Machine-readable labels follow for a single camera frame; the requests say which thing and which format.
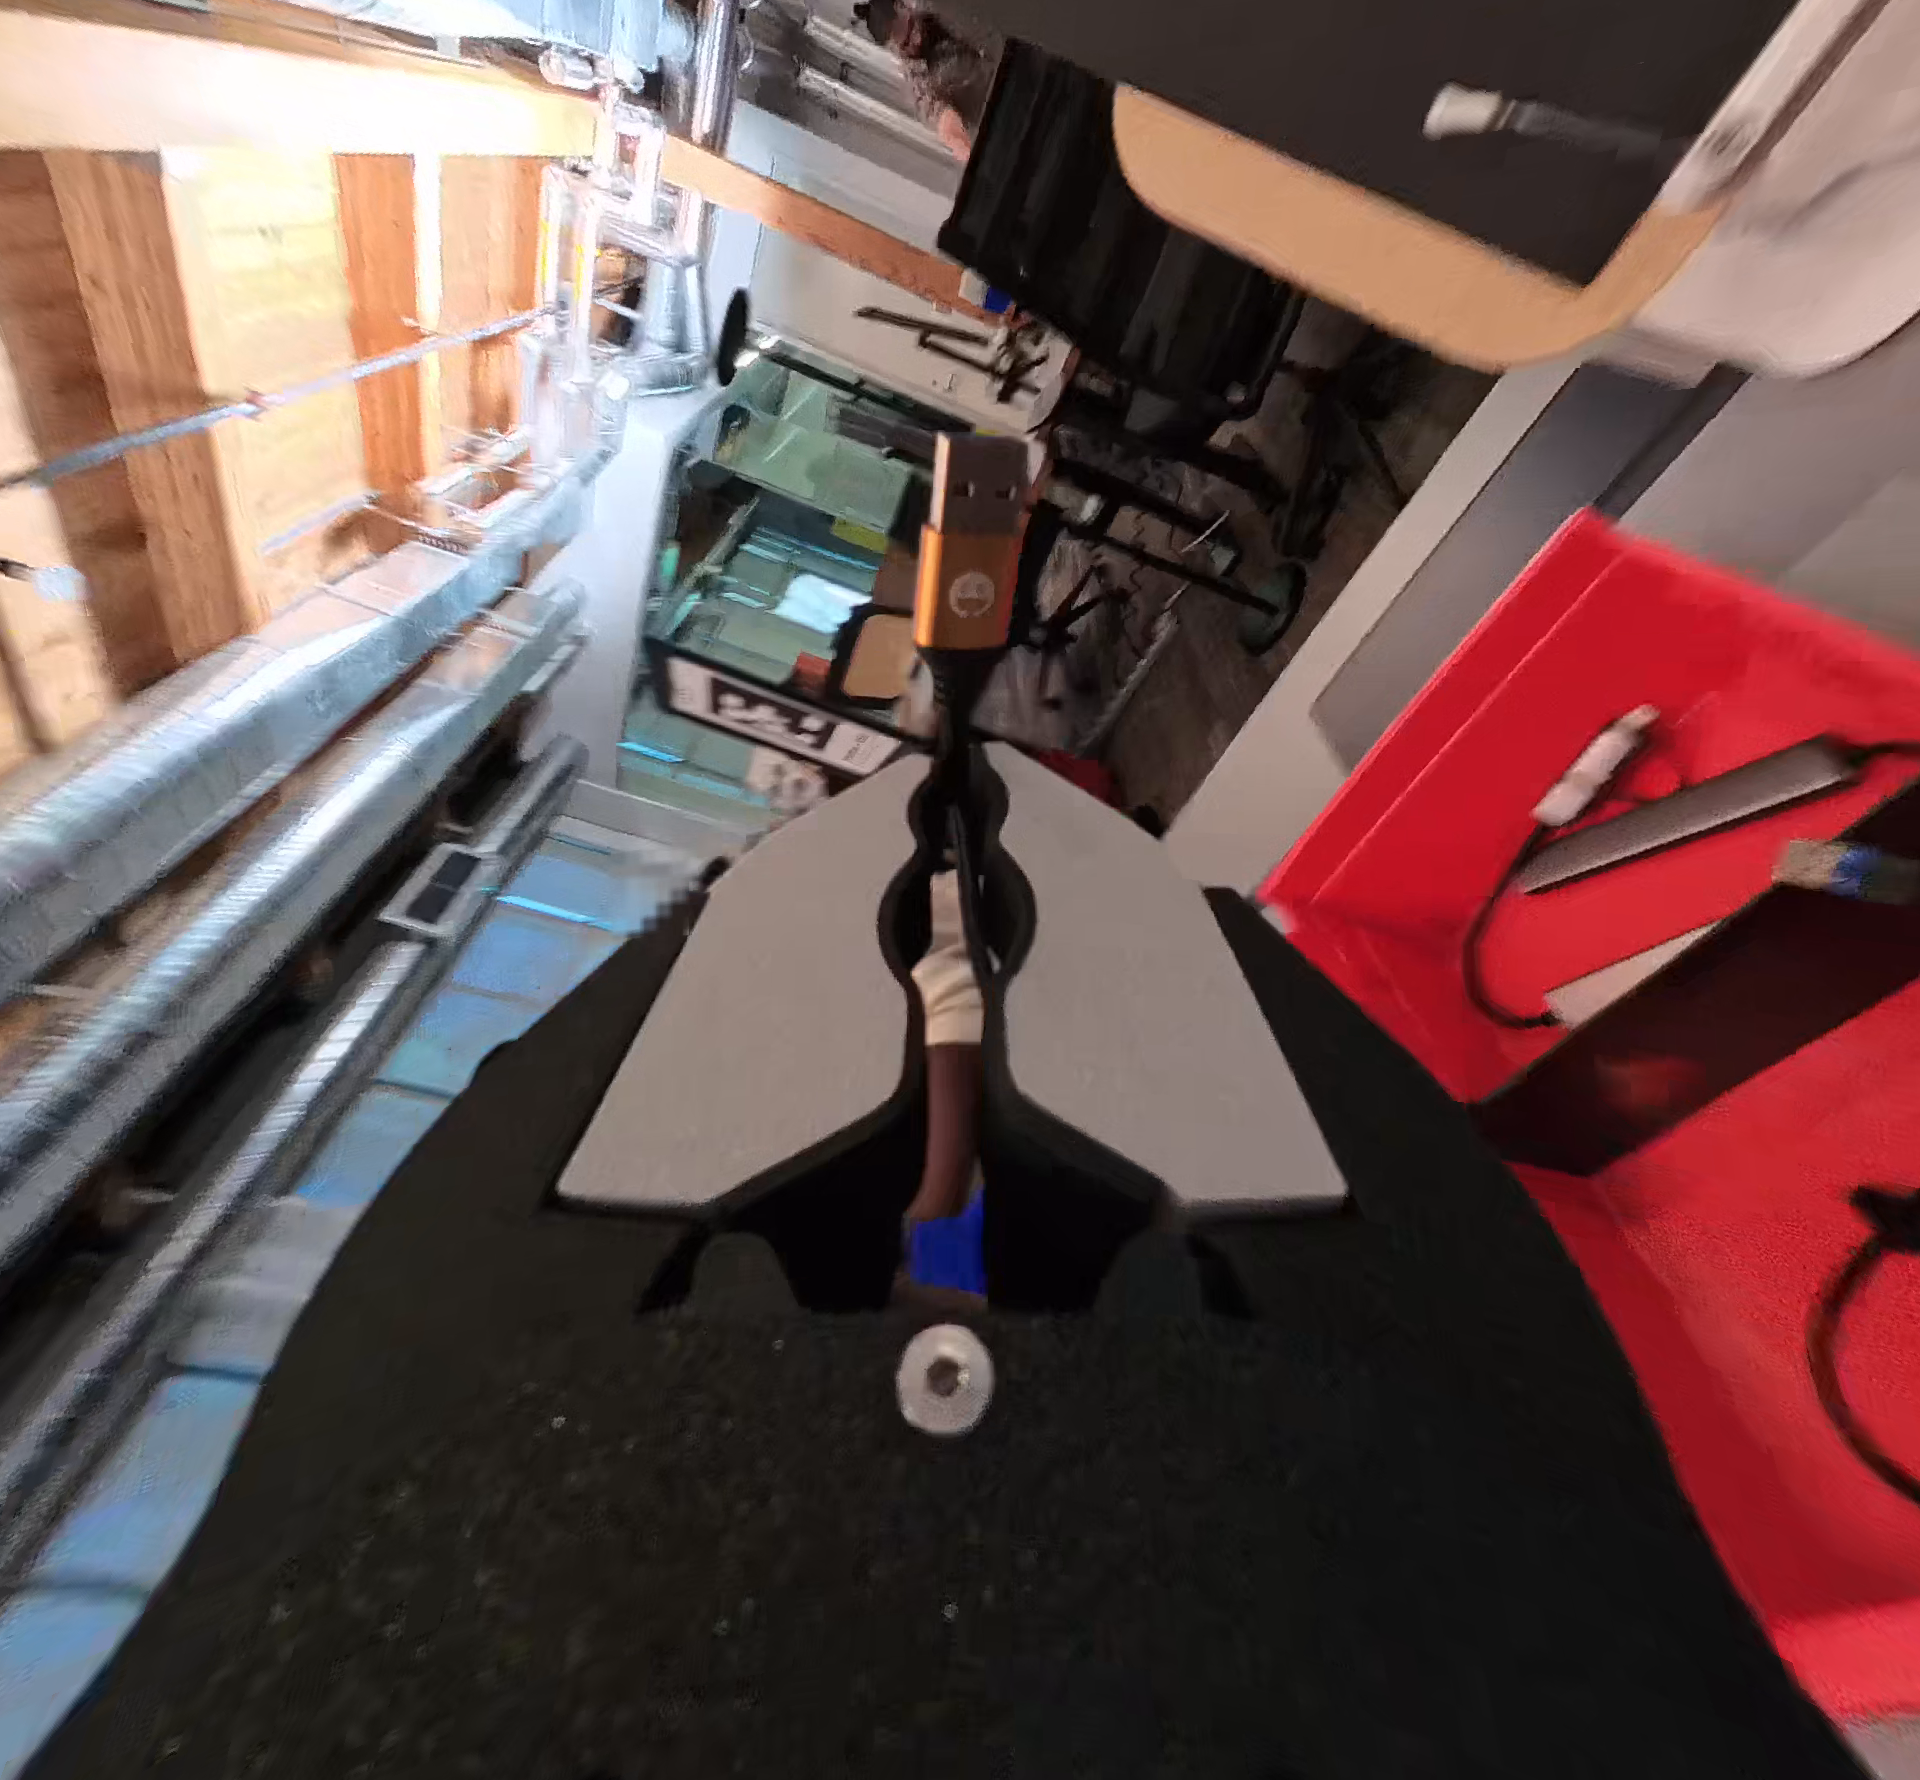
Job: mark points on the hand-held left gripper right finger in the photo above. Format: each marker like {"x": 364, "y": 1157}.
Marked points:
{"x": 1158, "y": 1059}

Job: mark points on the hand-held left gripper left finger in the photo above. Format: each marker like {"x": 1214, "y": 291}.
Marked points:
{"x": 750, "y": 1043}

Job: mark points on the red storage bin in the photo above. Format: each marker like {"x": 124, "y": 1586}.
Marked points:
{"x": 1649, "y": 1360}

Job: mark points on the grey desk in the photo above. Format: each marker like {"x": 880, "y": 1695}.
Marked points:
{"x": 1277, "y": 774}

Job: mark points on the white sign black pattern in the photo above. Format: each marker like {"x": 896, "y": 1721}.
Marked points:
{"x": 750, "y": 717}

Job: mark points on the black bin divider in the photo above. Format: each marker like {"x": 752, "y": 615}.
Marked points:
{"x": 1726, "y": 1000}

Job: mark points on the black mesh office chair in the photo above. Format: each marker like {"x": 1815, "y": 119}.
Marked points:
{"x": 1081, "y": 238}

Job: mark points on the white stand with black board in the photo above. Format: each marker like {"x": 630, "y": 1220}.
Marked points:
{"x": 1348, "y": 10}

